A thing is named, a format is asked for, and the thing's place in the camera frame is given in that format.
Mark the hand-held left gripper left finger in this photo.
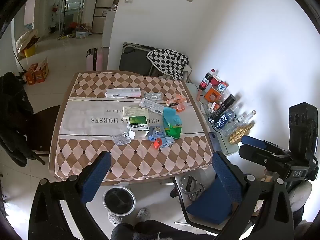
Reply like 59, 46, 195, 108
29, 151, 112, 240

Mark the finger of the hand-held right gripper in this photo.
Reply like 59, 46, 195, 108
238, 144, 277, 167
241, 135, 288, 154

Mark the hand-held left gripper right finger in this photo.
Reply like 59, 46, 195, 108
212, 151, 295, 240

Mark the round black trash bin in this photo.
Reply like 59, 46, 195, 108
103, 186, 136, 216

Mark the long white toothpaste box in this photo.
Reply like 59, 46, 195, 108
105, 87, 141, 98

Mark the person's right forearm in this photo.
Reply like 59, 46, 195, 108
287, 181, 313, 220

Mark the gold bottle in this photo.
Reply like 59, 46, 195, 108
229, 121, 255, 145

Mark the clear glass bottle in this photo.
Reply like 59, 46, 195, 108
221, 119, 241, 137
235, 109, 257, 126

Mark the glass side table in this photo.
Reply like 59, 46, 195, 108
186, 82, 244, 155

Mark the blue seat cushion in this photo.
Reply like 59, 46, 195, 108
186, 184, 240, 225

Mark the black spray can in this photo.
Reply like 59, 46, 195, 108
208, 94, 237, 123

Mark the grey fuzzy slipper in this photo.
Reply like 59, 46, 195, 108
107, 212, 123, 227
136, 207, 152, 222

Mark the brown checkered tablecloth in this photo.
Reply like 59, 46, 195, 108
49, 70, 213, 182

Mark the crumpled white paper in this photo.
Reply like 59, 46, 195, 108
200, 101, 218, 115

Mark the orange box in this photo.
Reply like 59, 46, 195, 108
204, 88, 223, 102

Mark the green and white medicine box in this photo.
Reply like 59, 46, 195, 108
127, 115, 150, 132

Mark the small light blue box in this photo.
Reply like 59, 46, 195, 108
159, 135, 175, 148

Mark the dark wooden chair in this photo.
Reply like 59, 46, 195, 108
25, 105, 62, 165

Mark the blue and white packet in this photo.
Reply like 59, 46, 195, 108
147, 125, 165, 142

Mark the green blue snack pouch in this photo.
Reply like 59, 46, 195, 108
162, 107, 182, 140

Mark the folded paper leaflet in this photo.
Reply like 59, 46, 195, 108
122, 106, 148, 117

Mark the cola bottle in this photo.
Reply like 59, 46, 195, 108
199, 69, 216, 90

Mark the orange plastic wrapper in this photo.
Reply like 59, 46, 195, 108
166, 94, 188, 112

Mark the white barcode box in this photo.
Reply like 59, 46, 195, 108
139, 98, 165, 114

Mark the black jacket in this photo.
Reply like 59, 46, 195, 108
0, 72, 34, 168

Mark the black and white checkered cloth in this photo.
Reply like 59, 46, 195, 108
146, 48, 190, 80

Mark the orange carton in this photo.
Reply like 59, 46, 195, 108
34, 57, 50, 83
25, 63, 38, 85

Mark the yellow container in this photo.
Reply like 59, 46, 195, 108
24, 46, 38, 57

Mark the pile of floor clutter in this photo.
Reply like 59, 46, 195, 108
66, 22, 93, 39

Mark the white cabinet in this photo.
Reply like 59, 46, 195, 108
101, 10, 118, 49

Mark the white bedding bundle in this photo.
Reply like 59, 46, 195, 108
15, 29, 40, 53

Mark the beige refrigerator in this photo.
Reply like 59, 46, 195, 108
92, 0, 119, 34

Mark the chair with metal frame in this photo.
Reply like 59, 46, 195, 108
171, 172, 265, 230

